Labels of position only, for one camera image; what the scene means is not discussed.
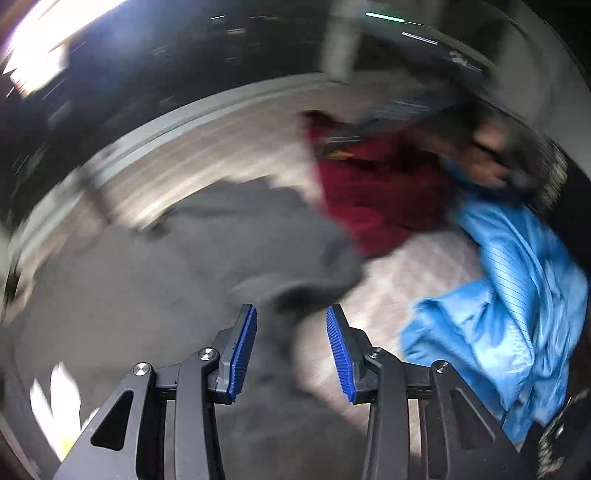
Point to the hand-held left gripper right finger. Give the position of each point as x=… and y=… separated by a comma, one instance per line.
x=339, y=355

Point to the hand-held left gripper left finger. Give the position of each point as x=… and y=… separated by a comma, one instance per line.
x=242, y=355

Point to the black daisy print t-shirt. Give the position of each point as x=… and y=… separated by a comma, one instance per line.
x=138, y=300

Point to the blue satin garment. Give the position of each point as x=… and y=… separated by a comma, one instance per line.
x=508, y=286

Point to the person's right hand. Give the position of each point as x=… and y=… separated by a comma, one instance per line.
x=485, y=157

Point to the maroon garment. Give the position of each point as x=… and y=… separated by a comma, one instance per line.
x=383, y=194

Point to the person's dark clothing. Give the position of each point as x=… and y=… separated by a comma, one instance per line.
x=554, y=438

